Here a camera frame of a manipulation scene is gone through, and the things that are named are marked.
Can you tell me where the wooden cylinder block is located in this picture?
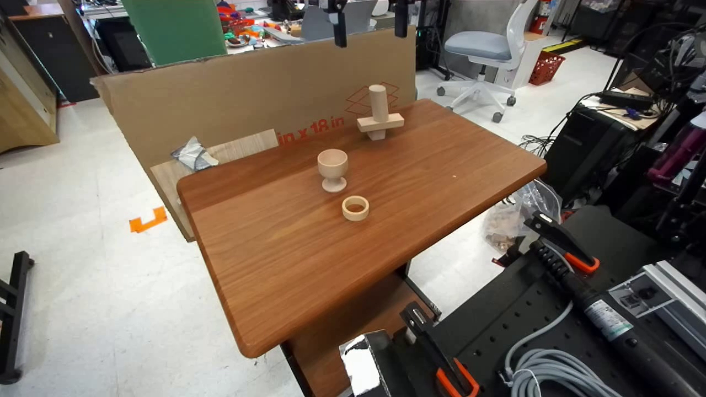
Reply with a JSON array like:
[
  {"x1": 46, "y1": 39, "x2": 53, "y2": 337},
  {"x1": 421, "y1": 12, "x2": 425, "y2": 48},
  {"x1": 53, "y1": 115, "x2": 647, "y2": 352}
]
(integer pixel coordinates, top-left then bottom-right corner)
[{"x1": 366, "y1": 82, "x2": 390, "y2": 123}]

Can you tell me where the rectangular wooden plank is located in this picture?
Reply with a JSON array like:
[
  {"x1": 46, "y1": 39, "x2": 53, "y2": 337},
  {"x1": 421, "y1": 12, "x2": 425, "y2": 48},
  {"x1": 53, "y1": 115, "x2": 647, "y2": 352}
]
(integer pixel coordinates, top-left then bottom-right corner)
[{"x1": 356, "y1": 110, "x2": 405, "y2": 134}]

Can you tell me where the wooden goblet block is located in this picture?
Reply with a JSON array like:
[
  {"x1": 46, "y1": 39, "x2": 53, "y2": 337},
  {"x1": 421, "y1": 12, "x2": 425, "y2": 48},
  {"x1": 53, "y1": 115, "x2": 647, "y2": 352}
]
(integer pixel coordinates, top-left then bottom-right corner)
[{"x1": 316, "y1": 148, "x2": 350, "y2": 196}]

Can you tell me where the wooden ring block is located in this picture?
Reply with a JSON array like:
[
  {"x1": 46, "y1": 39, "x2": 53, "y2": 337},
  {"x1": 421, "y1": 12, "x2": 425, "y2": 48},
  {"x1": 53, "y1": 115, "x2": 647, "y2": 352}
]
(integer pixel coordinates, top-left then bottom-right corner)
[{"x1": 340, "y1": 195, "x2": 370, "y2": 224}]

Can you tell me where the white grey office chair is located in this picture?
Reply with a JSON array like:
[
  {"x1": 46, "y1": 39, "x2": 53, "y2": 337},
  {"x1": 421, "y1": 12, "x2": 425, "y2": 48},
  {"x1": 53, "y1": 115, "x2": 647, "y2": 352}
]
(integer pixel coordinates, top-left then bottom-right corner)
[{"x1": 436, "y1": 0, "x2": 540, "y2": 126}]

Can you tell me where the red basket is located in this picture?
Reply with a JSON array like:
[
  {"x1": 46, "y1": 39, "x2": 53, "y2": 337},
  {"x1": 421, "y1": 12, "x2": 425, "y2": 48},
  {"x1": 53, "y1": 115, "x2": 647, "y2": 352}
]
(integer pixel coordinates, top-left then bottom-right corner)
[{"x1": 528, "y1": 51, "x2": 567, "y2": 88}]

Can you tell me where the green board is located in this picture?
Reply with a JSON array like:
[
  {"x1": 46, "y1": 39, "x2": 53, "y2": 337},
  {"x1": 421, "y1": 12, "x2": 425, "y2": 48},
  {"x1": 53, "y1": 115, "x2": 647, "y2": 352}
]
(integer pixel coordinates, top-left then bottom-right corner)
[{"x1": 120, "y1": 0, "x2": 229, "y2": 68}]

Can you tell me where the large cardboard sheet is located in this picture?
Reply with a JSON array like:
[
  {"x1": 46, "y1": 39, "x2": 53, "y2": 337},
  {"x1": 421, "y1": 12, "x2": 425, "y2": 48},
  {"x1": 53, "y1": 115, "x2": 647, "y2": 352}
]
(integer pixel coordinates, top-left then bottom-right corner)
[{"x1": 90, "y1": 27, "x2": 420, "y2": 171}]

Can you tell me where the crumpled white paper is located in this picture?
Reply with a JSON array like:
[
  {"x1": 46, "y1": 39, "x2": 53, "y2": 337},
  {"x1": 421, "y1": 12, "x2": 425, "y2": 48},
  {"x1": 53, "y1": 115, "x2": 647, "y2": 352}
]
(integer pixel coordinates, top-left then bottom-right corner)
[{"x1": 171, "y1": 136, "x2": 220, "y2": 171}]

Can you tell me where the clear plastic bag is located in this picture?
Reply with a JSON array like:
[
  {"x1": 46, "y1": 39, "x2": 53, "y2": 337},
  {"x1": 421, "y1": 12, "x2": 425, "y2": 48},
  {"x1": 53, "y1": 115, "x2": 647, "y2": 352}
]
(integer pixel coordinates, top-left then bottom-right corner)
[{"x1": 480, "y1": 184, "x2": 550, "y2": 256}]

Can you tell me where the black equipment cart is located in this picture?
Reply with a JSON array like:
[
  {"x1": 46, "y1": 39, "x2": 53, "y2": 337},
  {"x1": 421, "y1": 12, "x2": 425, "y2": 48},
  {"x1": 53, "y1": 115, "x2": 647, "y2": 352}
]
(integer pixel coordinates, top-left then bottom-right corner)
[{"x1": 543, "y1": 91, "x2": 663, "y2": 208}]

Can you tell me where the orange floor tape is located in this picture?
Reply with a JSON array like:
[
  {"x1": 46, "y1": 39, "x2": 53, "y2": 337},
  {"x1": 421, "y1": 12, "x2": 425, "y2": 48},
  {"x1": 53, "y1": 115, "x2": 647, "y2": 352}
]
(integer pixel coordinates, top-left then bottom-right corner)
[{"x1": 128, "y1": 205, "x2": 169, "y2": 236}]

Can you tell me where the dark cabinet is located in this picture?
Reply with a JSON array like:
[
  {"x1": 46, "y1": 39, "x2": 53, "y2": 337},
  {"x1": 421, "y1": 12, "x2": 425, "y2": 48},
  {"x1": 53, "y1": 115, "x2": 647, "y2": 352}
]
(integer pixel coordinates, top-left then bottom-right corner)
[{"x1": 14, "y1": 2, "x2": 102, "y2": 105}]

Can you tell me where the wooden lower table shelf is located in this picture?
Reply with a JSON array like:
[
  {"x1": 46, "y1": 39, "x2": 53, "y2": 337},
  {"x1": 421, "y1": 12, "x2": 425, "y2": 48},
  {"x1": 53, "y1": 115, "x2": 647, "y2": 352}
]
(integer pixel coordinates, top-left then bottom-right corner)
[{"x1": 282, "y1": 274, "x2": 443, "y2": 397}]

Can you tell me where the light wooden cabinet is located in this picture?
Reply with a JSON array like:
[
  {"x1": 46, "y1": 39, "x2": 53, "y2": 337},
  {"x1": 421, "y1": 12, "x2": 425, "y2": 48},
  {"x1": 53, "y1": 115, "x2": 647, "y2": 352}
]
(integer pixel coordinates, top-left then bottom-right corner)
[{"x1": 0, "y1": 14, "x2": 61, "y2": 155}]

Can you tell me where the printed label sheet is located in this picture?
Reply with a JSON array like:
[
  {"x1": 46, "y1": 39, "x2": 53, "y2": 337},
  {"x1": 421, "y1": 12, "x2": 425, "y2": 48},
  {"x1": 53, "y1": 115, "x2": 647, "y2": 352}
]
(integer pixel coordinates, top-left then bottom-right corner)
[{"x1": 606, "y1": 271, "x2": 676, "y2": 320}]

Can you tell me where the black ribbed cylinder tool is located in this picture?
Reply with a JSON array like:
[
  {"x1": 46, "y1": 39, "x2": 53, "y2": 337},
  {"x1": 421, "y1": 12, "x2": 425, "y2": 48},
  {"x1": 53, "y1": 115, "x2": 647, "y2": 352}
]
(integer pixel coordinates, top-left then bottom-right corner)
[{"x1": 535, "y1": 241, "x2": 702, "y2": 397}]

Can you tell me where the black floor stand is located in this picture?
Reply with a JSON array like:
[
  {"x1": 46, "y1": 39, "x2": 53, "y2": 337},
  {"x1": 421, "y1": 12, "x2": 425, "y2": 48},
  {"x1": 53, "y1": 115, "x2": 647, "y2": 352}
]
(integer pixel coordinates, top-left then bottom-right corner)
[{"x1": 0, "y1": 250, "x2": 38, "y2": 385}]

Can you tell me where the orange handled black clamp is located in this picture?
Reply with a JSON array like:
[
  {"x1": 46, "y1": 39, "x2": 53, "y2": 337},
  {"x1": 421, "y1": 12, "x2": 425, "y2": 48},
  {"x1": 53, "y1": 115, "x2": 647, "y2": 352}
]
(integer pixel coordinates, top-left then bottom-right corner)
[
  {"x1": 399, "y1": 304, "x2": 480, "y2": 397},
  {"x1": 524, "y1": 211, "x2": 602, "y2": 278}
]

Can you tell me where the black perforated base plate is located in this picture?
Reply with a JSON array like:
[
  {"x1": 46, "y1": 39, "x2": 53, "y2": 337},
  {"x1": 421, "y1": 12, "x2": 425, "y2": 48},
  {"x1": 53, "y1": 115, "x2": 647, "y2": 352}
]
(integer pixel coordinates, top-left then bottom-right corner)
[{"x1": 425, "y1": 205, "x2": 706, "y2": 397}]

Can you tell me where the grey cable bundle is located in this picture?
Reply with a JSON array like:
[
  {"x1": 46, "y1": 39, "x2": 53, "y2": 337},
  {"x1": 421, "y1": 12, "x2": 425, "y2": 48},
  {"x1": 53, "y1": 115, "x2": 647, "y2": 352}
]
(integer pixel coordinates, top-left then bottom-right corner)
[{"x1": 500, "y1": 299, "x2": 626, "y2": 397}]

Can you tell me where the aluminium profile rail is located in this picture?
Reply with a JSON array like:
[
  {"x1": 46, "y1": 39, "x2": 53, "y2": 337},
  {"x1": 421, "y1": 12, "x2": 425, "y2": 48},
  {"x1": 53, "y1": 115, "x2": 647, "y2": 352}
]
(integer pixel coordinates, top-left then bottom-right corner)
[{"x1": 642, "y1": 261, "x2": 706, "y2": 362}]

